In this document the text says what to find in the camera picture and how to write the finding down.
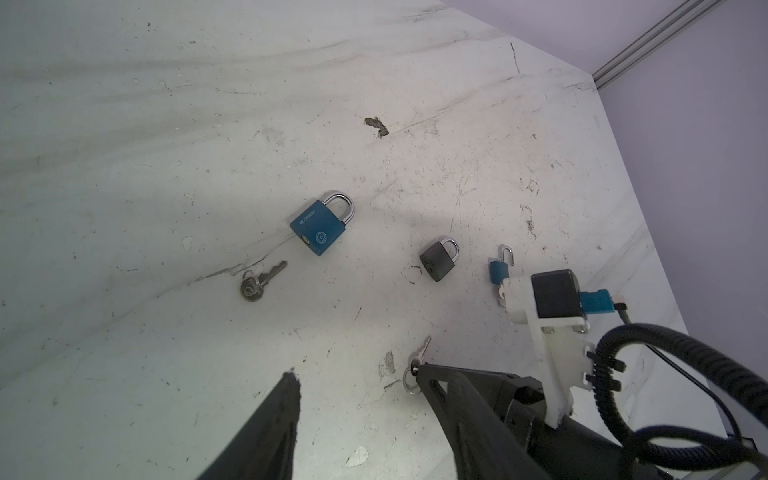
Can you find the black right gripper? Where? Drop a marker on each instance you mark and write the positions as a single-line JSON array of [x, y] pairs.
[[495, 426]]

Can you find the blue padlock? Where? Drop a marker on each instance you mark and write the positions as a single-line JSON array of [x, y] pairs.
[[318, 227], [499, 269]]

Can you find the aluminium frame profiles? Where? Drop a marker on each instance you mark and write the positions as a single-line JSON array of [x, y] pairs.
[[662, 32]]

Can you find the small grey padlock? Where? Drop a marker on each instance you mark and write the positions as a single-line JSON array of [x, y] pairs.
[[439, 258]]

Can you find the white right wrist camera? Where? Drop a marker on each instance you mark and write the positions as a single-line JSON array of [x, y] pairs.
[[556, 311]]

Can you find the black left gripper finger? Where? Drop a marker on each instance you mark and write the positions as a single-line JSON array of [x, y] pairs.
[[264, 447]]

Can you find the silver key with ring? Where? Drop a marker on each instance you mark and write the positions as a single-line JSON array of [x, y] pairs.
[[253, 286]]

